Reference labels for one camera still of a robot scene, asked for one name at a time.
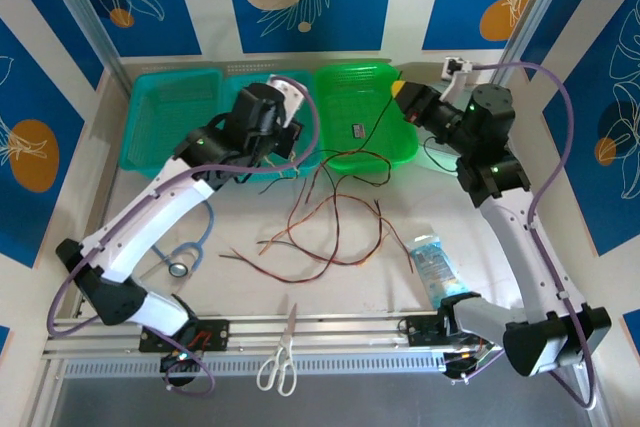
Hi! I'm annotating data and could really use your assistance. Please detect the blue face mask packet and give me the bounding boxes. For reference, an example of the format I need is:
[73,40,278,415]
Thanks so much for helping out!
[403,232,471,307]

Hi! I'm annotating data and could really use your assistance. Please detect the white scissors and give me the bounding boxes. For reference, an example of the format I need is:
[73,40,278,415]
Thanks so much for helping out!
[256,302,300,397]

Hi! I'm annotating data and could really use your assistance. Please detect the thin black cable with module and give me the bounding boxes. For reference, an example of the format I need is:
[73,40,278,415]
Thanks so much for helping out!
[349,91,400,148]

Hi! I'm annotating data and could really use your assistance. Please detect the green plastic basket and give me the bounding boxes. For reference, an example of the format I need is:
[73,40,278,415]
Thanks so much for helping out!
[313,61,420,176]

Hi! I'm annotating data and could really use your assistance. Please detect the blue stethoscope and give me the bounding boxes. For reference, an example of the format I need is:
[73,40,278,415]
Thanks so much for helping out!
[137,199,217,284]

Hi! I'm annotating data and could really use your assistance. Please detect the aluminium rail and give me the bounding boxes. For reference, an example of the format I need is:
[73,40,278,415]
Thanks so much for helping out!
[42,314,509,363]

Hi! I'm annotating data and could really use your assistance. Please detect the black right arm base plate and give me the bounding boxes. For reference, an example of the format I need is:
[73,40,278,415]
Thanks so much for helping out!
[405,314,451,348]

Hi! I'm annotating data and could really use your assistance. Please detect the brown orange ribbon cable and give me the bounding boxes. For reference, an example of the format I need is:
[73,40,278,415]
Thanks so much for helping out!
[257,195,399,264]
[267,152,302,181]

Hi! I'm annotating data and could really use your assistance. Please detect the grey slotted cable duct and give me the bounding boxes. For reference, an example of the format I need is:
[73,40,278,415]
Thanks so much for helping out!
[62,350,449,379]

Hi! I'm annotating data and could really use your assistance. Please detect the aluminium frame post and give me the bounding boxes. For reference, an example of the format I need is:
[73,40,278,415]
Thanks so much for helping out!
[499,0,584,86]
[37,0,125,82]

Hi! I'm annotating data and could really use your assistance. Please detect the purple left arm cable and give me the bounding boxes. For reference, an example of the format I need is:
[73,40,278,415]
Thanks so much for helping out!
[47,75,321,397]

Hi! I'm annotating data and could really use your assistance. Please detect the teal plastic basket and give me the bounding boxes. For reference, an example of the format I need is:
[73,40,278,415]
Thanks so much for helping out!
[219,69,321,183]
[118,68,224,179]

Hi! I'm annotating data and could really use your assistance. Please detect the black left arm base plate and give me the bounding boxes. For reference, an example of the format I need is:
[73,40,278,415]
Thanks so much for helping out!
[138,317,231,354]

